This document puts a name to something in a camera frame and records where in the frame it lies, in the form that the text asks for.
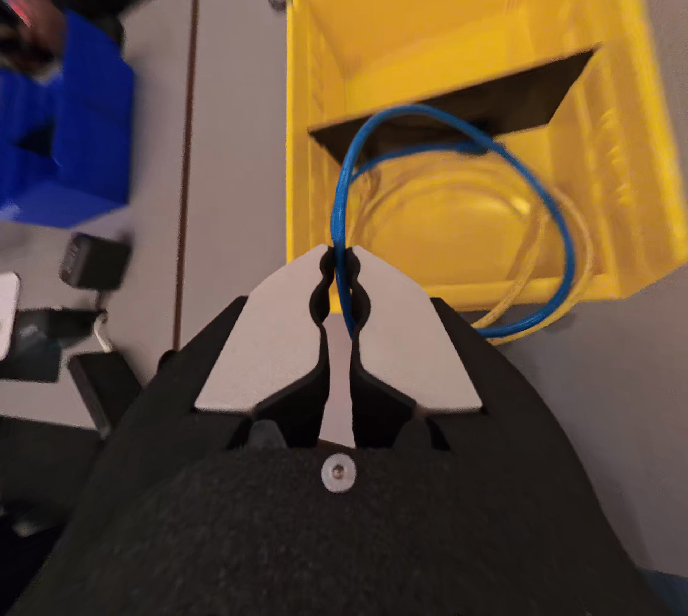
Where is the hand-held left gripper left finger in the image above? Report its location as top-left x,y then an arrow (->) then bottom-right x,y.
193,244 -> 334,449

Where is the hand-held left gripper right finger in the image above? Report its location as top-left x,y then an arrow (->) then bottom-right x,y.
345,245 -> 483,449

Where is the yellow ethernet cable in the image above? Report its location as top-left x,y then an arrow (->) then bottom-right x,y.
349,153 -> 594,347

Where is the blue ethernet cable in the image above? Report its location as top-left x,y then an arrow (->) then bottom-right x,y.
330,104 -> 577,341

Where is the blue plastic bin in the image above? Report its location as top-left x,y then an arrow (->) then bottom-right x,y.
0,11 -> 135,229

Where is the yellow plastic bin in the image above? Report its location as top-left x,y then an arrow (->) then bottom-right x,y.
285,0 -> 688,316

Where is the flat black box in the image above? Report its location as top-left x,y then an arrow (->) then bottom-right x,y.
67,352 -> 142,439

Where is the black power adapter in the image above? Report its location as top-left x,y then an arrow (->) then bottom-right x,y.
58,232 -> 132,292

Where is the small black box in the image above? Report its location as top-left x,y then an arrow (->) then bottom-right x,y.
0,307 -> 105,383

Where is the white rounded device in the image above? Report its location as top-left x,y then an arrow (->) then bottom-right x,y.
0,272 -> 21,359

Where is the black bin divider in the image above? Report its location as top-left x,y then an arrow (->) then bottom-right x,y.
309,50 -> 600,167

